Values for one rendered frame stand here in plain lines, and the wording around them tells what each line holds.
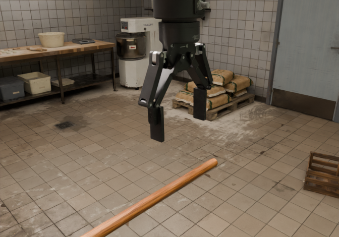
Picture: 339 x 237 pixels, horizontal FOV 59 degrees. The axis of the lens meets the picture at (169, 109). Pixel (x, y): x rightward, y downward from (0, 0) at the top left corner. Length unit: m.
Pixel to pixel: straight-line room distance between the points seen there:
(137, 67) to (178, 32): 5.21
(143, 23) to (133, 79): 1.06
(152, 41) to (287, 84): 2.60
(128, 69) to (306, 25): 3.09
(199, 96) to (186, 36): 0.16
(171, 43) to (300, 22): 4.41
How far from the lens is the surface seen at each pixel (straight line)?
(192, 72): 0.61
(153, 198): 0.83
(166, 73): 0.54
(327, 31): 4.77
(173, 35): 0.53
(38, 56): 5.01
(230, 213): 2.70
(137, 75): 5.76
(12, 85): 5.12
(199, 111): 0.66
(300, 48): 4.91
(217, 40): 5.69
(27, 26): 5.84
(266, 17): 5.15
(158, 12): 0.54
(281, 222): 2.72
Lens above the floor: 1.70
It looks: 21 degrees down
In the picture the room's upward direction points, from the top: straight up
